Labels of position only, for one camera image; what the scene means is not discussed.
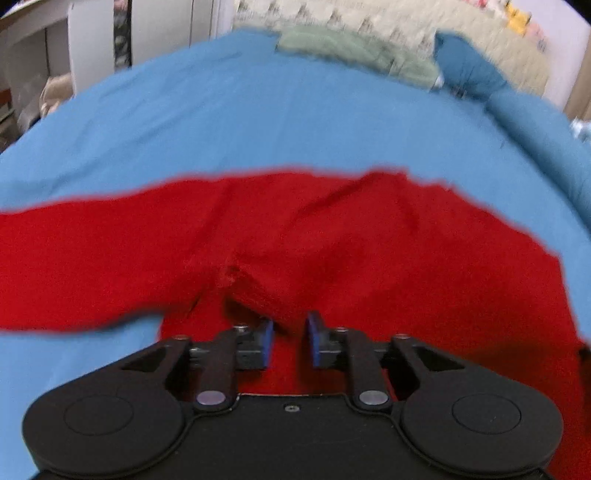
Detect blue bed sheet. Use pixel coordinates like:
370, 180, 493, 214
1, 30, 590, 479

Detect beige bag on floor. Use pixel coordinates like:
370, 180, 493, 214
39, 73, 74, 118

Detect blue rolled duvet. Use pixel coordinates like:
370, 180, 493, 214
486, 89, 590, 225

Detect light blue blanket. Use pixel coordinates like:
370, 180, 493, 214
570, 118, 591, 143

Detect red knit sweater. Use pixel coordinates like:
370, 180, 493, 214
1, 172, 590, 479

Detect cream quilted headboard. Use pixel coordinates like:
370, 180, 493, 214
232, 1, 550, 96

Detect plush toys on headboard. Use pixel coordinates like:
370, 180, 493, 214
468, 0, 547, 43

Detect white grey wardrobe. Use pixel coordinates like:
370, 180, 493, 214
113, 0, 215, 71

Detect dark blue pillow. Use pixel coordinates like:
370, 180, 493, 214
434, 30, 510, 100

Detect green pillow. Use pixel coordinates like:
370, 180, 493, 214
276, 25, 444, 90

